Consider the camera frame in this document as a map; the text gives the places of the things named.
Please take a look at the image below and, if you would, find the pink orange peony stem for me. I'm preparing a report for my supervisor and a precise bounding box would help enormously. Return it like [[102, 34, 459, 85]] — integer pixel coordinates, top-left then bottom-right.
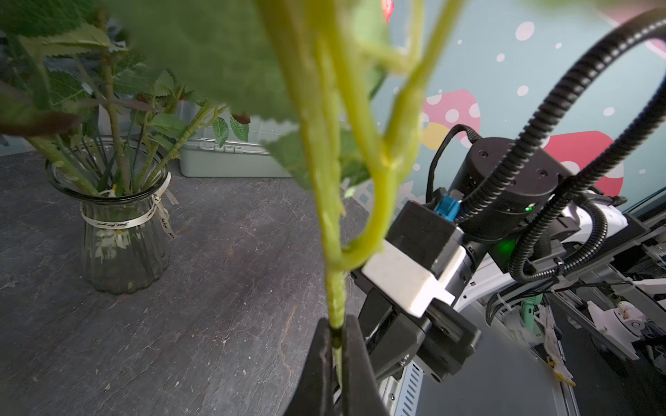
[[109, 1, 463, 362]]

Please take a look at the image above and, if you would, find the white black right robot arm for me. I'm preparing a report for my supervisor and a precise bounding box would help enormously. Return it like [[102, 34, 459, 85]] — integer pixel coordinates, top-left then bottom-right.
[[352, 9, 665, 382]]

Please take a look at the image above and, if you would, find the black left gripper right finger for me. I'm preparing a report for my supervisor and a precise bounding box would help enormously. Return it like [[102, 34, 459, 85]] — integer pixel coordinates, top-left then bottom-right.
[[341, 315, 388, 416]]

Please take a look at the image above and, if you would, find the clear glass ribbed vase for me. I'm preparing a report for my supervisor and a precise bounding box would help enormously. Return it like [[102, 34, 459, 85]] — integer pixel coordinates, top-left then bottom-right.
[[46, 161, 177, 295]]

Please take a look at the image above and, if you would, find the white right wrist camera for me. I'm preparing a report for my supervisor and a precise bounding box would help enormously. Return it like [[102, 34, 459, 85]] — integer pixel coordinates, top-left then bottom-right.
[[359, 201, 468, 318]]

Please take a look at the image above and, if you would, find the grey blue rose stem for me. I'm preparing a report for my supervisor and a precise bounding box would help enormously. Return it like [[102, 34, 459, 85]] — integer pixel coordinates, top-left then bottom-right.
[[1, 17, 250, 198]]

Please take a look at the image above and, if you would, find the green translucent storage box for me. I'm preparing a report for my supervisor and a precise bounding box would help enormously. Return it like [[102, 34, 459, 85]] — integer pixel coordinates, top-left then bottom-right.
[[180, 109, 298, 178]]

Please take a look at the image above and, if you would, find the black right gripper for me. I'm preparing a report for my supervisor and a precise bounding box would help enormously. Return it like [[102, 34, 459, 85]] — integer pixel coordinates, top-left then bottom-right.
[[351, 270, 481, 383]]

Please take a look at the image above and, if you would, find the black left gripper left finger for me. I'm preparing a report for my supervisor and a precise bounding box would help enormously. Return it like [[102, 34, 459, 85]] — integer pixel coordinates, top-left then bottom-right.
[[284, 318, 333, 416]]

